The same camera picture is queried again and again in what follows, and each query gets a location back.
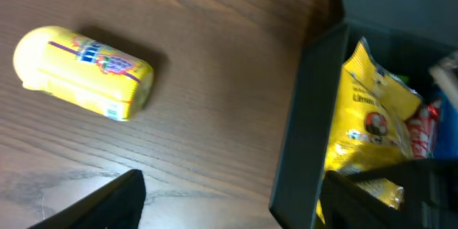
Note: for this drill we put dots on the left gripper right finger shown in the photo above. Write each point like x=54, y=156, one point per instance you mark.
x=413, y=194

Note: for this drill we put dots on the yellow snack bag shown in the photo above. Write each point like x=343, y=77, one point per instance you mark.
x=368, y=129

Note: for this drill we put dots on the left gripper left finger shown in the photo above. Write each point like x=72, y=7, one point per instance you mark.
x=116, y=205

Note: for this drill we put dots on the green KitKat bar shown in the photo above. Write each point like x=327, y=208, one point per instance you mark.
x=423, y=128

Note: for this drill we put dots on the blue Oreo cookie pack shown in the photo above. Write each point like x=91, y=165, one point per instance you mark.
x=446, y=142

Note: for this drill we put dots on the dark green gift box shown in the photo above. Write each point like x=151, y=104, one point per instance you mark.
x=405, y=36

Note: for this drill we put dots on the yellow candy canister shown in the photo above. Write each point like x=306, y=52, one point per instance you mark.
x=83, y=71

